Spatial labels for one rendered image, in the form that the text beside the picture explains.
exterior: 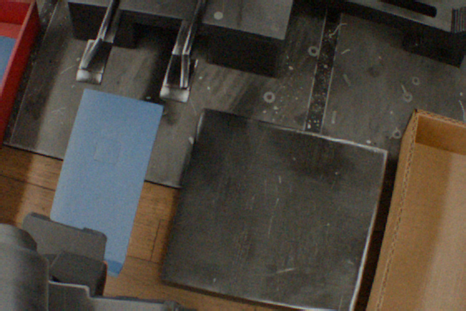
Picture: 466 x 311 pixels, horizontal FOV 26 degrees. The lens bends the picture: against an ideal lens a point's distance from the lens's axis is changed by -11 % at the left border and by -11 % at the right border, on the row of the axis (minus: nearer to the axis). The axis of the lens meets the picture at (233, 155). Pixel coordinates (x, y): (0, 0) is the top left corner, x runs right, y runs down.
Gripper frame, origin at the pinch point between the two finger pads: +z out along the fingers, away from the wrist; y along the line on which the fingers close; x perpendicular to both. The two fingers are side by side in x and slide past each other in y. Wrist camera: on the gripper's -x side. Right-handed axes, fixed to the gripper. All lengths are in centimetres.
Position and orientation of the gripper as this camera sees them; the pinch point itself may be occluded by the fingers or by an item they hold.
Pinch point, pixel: (76, 258)
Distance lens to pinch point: 83.0
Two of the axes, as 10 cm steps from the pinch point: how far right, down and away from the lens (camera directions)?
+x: -9.7, -2.3, 0.2
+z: 0.6, -1.8, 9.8
